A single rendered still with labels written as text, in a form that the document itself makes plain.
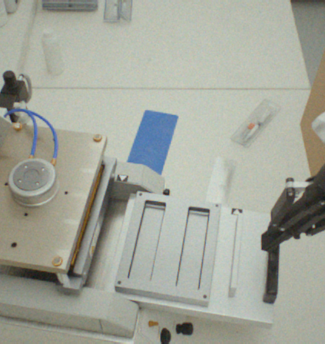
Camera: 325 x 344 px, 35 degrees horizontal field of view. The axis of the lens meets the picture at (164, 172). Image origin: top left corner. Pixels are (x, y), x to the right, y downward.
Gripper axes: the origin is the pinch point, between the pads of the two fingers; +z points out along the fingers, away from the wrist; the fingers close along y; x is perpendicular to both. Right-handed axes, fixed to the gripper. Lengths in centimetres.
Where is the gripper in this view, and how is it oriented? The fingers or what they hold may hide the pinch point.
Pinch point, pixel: (276, 235)
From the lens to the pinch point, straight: 86.2
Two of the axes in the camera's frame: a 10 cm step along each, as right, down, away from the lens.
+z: -3.7, 5.1, 7.7
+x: 1.0, -8.1, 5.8
